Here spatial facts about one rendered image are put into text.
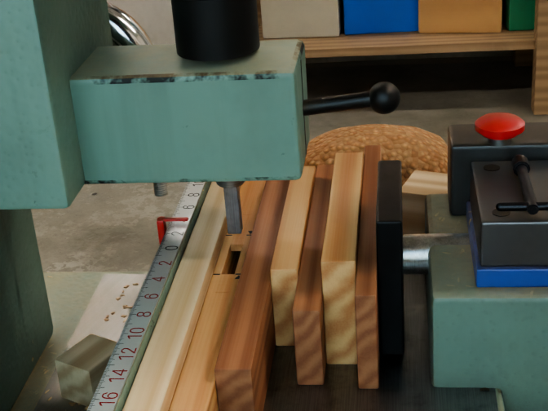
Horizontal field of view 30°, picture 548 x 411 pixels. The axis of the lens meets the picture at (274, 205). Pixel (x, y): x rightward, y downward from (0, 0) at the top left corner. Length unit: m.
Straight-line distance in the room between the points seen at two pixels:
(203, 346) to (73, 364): 0.22
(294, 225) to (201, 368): 0.15
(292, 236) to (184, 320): 0.11
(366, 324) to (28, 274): 0.33
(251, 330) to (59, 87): 0.18
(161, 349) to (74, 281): 0.41
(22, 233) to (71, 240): 2.08
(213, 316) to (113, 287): 0.34
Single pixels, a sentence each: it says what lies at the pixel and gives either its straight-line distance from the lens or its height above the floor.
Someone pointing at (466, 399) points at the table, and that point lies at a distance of 0.60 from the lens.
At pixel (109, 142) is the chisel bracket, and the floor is 1.03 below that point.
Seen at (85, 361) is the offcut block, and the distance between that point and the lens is 0.78.
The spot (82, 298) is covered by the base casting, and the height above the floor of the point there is 0.80.
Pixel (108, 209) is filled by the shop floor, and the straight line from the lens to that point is 3.04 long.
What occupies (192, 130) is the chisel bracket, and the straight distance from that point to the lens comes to 0.62.
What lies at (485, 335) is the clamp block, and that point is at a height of 0.94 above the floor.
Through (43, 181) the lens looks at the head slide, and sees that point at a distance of 0.61.
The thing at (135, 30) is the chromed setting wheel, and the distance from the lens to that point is 0.77.
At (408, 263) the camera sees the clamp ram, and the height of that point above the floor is 0.95.
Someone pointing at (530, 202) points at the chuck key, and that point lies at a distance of 0.57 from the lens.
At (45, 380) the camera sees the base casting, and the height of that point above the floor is 0.80.
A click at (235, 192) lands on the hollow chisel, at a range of 0.66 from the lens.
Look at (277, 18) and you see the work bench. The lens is 3.62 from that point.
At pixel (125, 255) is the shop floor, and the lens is 2.75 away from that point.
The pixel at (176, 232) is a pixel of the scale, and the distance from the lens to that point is 0.67.
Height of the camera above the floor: 1.25
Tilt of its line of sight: 25 degrees down
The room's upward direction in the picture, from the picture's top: 4 degrees counter-clockwise
